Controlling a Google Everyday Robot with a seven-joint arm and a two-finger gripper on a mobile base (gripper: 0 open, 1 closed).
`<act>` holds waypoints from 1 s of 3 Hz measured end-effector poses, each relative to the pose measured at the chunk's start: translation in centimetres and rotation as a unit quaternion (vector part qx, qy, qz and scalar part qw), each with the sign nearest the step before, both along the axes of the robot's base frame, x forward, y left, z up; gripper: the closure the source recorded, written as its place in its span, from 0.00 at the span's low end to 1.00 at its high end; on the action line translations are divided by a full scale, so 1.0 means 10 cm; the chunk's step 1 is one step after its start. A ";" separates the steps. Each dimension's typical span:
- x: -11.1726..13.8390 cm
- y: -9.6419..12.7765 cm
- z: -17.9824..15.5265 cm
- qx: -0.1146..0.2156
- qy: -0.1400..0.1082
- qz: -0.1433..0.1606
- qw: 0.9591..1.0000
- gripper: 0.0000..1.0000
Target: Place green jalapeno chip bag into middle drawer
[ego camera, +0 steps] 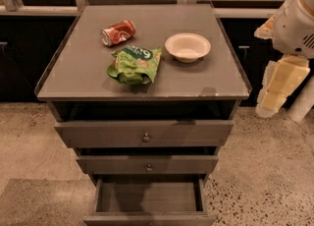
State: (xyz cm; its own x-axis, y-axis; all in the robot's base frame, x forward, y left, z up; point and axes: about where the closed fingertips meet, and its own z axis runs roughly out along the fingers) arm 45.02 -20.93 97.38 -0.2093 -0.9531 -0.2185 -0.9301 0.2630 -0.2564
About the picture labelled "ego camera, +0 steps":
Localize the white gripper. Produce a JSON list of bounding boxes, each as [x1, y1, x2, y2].
[[254, 0, 314, 118]]

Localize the green jalapeno chip bag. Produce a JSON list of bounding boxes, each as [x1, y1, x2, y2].
[[107, 45, 162, 85]]

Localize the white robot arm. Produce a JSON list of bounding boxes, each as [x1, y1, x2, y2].
[[254, 0, 314, 118]]

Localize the top grey drawer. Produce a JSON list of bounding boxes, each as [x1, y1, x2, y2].
[[55, 120, 234, 148]]

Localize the grey drawer cabinet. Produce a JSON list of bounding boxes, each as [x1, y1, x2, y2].
[[33, 3, 253, 226]]

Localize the middle grey drawer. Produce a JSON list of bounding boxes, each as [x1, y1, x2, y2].
[[77, 155, 218, 175]]

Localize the top drawer knob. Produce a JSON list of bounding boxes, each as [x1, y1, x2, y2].
[[142, 133, 150, 142]]

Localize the drawer knob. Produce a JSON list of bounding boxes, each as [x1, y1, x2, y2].
[[146, 164, 153, 172], [142, 133, 150, 142]]

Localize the middle drawer knob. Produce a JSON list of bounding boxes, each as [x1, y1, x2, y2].
[[146, 164, 153, 172]]

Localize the bottom open grey drawer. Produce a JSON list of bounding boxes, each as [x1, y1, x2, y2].
[[84, 175, 216, 226]]

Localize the white paper bowl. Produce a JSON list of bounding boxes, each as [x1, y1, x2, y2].
[[165, 33, 211, 63]]

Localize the crushed red soda can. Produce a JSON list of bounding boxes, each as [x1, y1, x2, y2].
[[101, 20, 135, 46]]

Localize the dark background cabinets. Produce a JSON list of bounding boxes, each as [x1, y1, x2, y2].
[[0, 0, 284, 107]]

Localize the white cylindrical post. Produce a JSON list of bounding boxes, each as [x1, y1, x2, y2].
[[288, 77, 314, 122]]

